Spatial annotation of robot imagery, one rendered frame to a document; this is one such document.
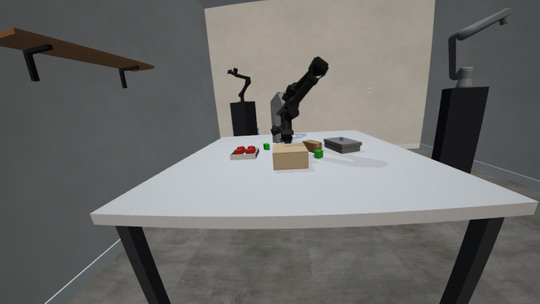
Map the brown cardboard box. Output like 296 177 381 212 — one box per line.
303 140 322 153

